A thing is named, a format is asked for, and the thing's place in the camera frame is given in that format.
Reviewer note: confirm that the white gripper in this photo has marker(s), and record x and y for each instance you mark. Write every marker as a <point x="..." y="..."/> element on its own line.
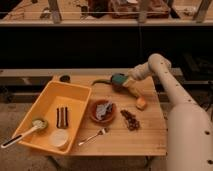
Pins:
<point x="139" y="72"/>

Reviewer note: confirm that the green sponge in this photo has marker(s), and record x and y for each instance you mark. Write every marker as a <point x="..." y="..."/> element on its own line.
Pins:
<point x="118" y="79"/>

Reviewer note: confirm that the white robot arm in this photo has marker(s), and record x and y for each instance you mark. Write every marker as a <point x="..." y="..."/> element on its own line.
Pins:
<point x="190" y="130"/>

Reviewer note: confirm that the brown clay bowl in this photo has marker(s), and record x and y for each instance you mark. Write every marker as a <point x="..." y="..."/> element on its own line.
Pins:
<point x="110" y="115"/>

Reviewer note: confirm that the orange toy fruit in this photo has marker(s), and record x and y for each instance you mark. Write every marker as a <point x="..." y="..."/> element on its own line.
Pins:
<point x="141" y="103"/>

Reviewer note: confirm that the dark green pepper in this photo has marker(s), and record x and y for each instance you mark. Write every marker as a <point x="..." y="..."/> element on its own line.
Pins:
<point x="104" y="81"/>

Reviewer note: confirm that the dark brown grape bunch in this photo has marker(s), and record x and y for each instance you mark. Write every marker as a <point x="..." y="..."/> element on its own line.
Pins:
<point x="130" y="120"/>

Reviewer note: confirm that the crumpled grey cloth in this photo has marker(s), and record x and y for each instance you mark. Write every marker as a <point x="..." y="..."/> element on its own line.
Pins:
<point x="102" y="109"/>

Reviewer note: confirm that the wooden table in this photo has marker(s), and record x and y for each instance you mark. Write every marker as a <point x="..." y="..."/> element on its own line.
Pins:
<point x="148" y="140"/>

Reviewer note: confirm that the silver metal fork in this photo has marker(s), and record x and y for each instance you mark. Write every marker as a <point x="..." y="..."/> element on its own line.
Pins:
<point x="102" y="131"/>

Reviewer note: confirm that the small dark cup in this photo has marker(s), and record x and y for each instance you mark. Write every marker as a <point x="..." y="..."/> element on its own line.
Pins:
<point x="65" y="78"/>

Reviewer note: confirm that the yellow plastic bin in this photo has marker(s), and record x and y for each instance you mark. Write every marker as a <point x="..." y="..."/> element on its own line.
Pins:
<point x="54" y="96"/>

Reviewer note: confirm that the dark brown ridged object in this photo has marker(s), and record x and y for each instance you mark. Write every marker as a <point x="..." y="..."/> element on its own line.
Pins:
<point x="62" y="118"/>

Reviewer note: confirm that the white round cup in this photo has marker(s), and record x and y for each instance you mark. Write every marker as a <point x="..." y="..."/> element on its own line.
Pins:
<point x="59" y="138"/>

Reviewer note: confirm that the white green dish brush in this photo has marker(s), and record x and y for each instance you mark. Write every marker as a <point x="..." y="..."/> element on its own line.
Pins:
<point x="37" y="125"/>

